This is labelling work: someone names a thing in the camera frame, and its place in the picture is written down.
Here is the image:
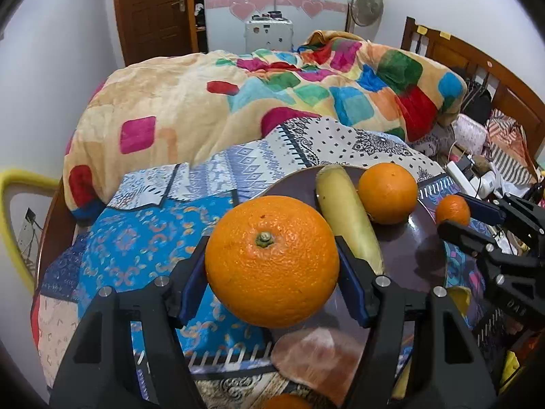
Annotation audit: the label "pink quilted bag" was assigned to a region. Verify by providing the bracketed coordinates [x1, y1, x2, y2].
[452, 113, 487, 155]

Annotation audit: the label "small mandarin orange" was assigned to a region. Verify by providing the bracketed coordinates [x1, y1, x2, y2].
[435, 195, 471, 226]

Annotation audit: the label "standing electric fan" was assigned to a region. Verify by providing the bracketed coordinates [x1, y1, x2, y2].
[347, 0, 384, 33]

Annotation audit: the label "brown wooden door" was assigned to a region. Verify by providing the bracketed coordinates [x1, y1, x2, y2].
[114, 0, 199, 65]

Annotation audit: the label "white box appliance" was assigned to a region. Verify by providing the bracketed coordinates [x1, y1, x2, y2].
[244, 13, 294, 54]

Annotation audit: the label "colourful patchwork blanket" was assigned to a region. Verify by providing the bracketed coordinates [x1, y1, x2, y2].
[63, 31, 467, 220]

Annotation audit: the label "large orange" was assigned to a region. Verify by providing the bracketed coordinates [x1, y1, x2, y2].
[358, 163, 418, 225]
[205, 196, 340, 329]

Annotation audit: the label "striped cloth bag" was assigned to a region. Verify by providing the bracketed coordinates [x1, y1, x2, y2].
[486, 109, 538, 186]

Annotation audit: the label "wooden headboard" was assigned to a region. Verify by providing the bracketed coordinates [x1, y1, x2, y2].
[401, 17, 544, 158]

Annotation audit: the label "yellow sugarcane piece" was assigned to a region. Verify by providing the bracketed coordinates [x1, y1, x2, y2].
[389, 284, 474, 401]
[316, 164, 384, 275]

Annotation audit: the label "yellow framed chair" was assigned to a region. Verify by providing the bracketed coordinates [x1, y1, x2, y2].
[1, 168, 58, 293]

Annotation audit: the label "white power strip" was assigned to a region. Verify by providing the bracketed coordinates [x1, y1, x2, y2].
[445, 160, 481, 198]

